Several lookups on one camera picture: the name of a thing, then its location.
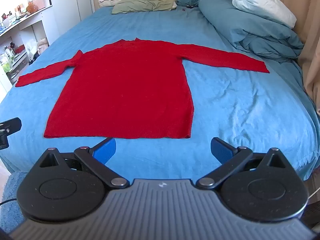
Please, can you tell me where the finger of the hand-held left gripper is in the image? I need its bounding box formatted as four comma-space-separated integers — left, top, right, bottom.
0, 117, 22, 149

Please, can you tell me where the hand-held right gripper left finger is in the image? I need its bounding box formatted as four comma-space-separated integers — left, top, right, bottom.
37, 137, 130, 189

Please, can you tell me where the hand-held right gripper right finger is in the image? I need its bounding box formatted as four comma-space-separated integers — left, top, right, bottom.
196, 137, 293, 190

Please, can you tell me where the red knit sweater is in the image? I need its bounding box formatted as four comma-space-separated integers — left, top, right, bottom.
15, 37, 270, 140

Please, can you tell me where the blue bed sheet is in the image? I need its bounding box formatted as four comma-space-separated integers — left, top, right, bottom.
0, 4, 320, 180

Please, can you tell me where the green bottle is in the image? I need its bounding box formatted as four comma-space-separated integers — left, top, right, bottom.
2, 45, 15, 72

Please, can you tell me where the blue fluffy rug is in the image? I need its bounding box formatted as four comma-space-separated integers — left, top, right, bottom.
0, 171, 34, 233

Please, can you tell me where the white shelf unit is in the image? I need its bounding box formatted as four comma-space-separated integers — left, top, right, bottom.
0, 4, 53, 94

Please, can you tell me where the brown jar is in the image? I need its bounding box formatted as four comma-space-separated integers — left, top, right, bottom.
26, 0, 40, 14

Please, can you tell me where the teal long bolster pillow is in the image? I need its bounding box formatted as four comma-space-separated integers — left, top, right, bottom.
198, 0, 305, 63

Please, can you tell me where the beige curtain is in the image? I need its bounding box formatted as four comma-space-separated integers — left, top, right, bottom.
257, 0, 320, 113

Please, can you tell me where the white wardrobe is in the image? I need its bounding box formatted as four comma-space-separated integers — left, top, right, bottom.
47, 0, 98, 22

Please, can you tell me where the green pillow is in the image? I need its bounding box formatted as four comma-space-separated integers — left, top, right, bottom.
111, 0, 177, 15

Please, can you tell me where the pale blue folded blanket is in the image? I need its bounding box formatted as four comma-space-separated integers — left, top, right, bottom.
231, 0, 297, 29

